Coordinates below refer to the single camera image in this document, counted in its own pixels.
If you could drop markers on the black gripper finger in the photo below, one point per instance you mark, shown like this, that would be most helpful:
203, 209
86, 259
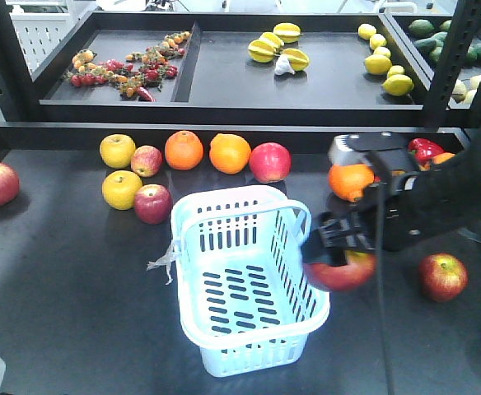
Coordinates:
346, 232
314, 251

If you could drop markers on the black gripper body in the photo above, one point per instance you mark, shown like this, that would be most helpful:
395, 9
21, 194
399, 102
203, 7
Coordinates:
411, 208

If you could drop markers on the light blue plastic basket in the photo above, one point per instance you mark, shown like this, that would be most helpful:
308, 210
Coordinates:
244, 299

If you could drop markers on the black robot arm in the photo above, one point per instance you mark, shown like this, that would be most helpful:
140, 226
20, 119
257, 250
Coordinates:
465, 170

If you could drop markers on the orange with navel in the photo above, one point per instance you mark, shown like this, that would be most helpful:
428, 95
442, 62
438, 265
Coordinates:
349, 181

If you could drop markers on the orange far right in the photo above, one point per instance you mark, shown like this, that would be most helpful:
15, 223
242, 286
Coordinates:
441, 158

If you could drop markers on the red bell pepper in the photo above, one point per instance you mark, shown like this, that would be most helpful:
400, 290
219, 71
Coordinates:
424, 150

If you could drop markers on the large pink-red apple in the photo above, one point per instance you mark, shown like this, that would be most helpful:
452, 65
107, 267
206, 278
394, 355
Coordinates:
270, 162

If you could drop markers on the yellow lemon front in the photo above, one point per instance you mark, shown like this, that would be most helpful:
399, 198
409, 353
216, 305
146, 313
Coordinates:
398, 85

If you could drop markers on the yellow lemon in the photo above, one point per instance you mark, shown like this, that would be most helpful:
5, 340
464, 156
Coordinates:
398, 85
377, 64

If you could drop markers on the yellow lemon middle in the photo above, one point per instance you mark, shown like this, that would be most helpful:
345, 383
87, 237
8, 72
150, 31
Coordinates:
377, 64

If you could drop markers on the orange left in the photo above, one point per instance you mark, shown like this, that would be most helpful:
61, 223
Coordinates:
183, 150

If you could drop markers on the dark red apple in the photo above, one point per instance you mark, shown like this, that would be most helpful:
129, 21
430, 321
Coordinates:
153, 204

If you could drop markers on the garlic bulb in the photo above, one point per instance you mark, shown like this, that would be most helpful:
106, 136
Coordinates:
283, 66

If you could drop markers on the yellow starfruit right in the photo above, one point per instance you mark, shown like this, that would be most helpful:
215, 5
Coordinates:
298, 60

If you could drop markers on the yellow starfruit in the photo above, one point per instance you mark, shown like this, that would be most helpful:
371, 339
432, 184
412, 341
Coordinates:
288, 32
298, 60
261, 51

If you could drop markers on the small red-yellow apple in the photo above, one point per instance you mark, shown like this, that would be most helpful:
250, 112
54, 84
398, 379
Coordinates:
146, 161

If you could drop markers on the yellow starfruit left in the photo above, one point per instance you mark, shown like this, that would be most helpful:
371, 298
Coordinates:
261, 51

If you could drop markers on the yellow apple front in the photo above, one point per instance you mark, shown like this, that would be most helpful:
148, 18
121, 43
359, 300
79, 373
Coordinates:
119, 188

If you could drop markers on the yellow apple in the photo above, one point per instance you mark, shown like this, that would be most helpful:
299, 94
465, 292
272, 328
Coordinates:
116, 150
119, 188

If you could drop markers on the yellow starfruit top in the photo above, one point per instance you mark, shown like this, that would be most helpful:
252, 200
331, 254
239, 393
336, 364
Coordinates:
288, 32

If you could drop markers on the yellow apple back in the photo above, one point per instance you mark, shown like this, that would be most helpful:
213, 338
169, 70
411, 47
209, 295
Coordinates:
116, 150

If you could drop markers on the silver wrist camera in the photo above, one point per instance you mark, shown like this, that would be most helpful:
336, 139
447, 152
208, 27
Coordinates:
385, 148

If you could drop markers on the black upright shelf post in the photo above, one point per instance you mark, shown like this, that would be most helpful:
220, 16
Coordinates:
464, 25

